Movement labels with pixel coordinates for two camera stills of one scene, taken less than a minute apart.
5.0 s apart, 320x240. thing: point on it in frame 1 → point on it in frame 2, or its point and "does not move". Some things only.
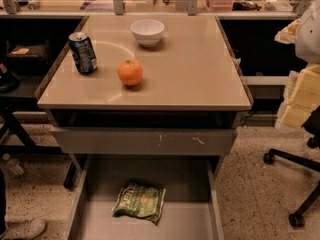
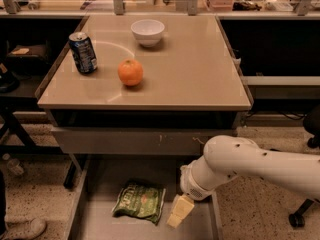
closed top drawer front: [146, 141] does not move
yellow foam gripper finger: [301, 96] → [183, 205]
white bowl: [148, 32] does not move
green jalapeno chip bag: [140, 202] does not move
